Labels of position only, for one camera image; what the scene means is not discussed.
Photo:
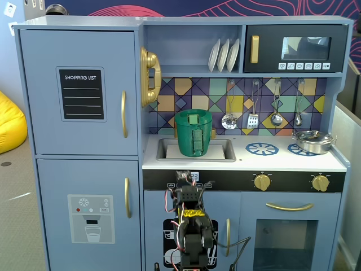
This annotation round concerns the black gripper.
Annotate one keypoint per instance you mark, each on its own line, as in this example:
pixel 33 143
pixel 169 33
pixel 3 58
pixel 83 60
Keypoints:
pixel 181 178

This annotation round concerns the blue shopping list door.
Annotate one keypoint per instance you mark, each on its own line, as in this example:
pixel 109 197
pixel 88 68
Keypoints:
pixel 42 127

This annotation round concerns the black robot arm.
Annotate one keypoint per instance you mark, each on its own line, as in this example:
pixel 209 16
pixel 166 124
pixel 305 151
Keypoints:
pixel 194 248

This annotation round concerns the blue toy kitchen cabinet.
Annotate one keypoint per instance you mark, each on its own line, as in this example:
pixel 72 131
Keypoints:
pixel 225 165

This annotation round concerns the blue dishwasher door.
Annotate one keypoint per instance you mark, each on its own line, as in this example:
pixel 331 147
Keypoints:
pixel 222 203

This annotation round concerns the blue oven door with window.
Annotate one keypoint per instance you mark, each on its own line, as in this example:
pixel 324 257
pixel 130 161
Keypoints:
pixel 248 240

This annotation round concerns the blue ice dispenser door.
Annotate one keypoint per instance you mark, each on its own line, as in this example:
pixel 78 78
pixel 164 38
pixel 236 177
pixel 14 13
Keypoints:
pixel 56 183

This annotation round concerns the black toy microwave door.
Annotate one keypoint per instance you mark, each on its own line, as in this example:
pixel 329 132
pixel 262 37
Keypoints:
pixel 268 31

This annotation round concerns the grey toy sink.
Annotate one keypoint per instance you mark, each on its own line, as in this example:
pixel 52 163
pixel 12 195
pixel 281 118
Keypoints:
pixel 162 149

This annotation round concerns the green plastic cup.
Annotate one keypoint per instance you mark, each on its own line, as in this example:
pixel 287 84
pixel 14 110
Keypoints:
pixel 186 135

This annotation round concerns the steel skimmer spoon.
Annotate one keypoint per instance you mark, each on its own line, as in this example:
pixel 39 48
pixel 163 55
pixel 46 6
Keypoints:
pixel 229 122

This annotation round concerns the gold stove knob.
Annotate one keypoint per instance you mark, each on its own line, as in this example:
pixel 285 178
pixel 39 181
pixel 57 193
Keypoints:
pixel 320 183
pixel 262 182

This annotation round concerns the steel slotted spatula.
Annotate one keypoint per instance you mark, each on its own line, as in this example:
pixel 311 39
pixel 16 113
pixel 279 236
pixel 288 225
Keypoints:
pixel 252 121

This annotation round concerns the steel ladle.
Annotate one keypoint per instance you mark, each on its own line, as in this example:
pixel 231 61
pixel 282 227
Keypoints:
pixel 276 120

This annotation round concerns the gold toy telephone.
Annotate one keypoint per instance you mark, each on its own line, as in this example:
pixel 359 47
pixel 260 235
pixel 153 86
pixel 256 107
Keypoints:
pixel 152 59

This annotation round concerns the white toy plate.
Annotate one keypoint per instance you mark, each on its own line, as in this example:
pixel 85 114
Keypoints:
pixel 233 55
pixel 213 56
pixel 223 56

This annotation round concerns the steel serving spoon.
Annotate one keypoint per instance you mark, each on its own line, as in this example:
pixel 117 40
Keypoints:
pixel 298 120

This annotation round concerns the steel pot with lid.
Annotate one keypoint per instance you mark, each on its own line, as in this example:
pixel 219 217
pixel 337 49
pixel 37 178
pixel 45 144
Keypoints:
pixel 313 144

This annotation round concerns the grey desk divider panel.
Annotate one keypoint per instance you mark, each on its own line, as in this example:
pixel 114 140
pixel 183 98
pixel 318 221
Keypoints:
pixel 348 169

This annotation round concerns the black floor disc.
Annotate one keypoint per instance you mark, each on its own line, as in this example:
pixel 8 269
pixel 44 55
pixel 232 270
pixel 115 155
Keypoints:
pixel 5 164

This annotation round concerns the yellow beanbag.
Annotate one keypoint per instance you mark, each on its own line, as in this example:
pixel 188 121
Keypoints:
pixel 11 124

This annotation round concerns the black monitor with dark back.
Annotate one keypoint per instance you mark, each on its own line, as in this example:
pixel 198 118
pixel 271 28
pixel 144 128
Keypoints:
pixel 351 93

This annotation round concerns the dark round dome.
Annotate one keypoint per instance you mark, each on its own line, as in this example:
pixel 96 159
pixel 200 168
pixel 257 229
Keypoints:
pixel 56 9

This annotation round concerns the white wall socket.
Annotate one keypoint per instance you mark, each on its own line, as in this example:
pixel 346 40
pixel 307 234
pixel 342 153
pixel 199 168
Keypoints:
pixel 9 9
pixel 12 28

